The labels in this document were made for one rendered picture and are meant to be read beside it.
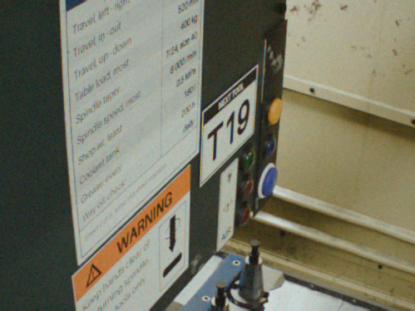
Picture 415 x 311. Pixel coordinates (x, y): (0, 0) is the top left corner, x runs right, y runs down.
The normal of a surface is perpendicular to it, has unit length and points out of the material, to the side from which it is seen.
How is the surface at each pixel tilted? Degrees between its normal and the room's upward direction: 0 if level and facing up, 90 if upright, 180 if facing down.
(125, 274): 90
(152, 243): 90
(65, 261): 90
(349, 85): 90
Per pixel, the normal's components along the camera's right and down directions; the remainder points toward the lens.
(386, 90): -0.48, 0.47
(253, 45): 0.87, 0.29
